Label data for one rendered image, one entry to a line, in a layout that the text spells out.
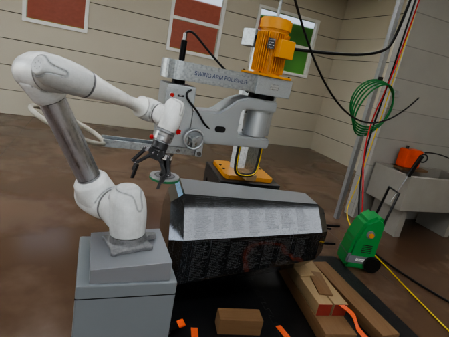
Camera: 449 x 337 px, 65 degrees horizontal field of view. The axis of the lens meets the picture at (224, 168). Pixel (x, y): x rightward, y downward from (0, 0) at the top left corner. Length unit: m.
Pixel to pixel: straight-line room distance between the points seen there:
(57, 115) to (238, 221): 1.47
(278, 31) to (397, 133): 3.18
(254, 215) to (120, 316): 1.29
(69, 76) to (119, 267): 0.74
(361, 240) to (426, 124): 2.51
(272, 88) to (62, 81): 1.68
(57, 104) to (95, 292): 0.73
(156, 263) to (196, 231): 0.90
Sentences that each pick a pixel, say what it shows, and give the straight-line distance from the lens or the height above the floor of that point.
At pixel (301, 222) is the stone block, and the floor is 0.70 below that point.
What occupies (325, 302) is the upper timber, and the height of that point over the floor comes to 0.22.
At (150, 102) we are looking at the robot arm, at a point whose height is 1.47.
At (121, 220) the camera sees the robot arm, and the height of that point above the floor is 1.02.
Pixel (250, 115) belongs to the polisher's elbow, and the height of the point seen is 1.40.
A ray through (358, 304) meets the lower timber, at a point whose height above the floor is 0.11.
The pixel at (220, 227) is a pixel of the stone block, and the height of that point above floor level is 0.66.
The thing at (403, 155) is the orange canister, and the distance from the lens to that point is 5.42.
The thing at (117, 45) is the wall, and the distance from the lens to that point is 8.34.
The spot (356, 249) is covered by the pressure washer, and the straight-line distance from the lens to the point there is 3.84.
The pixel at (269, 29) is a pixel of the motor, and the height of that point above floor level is 2.01.
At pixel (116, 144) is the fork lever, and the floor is 1.09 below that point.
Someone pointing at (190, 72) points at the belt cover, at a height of 1.63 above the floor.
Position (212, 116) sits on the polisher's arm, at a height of 1.36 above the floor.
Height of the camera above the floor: 1.68
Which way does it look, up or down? 15 degrees down
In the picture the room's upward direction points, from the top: 11 degrees clockwise
